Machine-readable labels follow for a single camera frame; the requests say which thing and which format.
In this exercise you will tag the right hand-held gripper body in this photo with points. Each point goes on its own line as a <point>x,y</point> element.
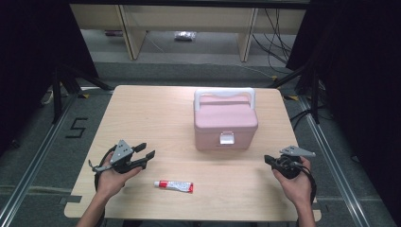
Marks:
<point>288,167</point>

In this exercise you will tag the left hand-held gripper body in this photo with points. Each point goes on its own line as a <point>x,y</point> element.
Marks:
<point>121,153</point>

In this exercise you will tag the red white ointment tube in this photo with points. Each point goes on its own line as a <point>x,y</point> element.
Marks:
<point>176,186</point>

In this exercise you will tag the pink storage box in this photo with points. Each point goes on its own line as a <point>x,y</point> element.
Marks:
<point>225,121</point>

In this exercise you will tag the person's right hand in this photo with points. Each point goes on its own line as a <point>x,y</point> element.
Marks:
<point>296,189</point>

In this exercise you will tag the person's left hand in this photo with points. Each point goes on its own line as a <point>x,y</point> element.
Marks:
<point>110,183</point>

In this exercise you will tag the grey tape strip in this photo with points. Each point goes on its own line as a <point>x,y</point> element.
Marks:
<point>71,199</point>

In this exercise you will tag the black metal stand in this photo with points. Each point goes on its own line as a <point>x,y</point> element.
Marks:
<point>314,94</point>
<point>57,94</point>

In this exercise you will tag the black curtain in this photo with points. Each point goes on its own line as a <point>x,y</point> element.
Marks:
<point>28,63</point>
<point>362,78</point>

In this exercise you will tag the clear plastic bag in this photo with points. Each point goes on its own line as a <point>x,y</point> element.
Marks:
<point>185,35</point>

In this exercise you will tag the aluminium floor rail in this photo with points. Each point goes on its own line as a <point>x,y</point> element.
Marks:
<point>334,170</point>
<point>38,157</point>

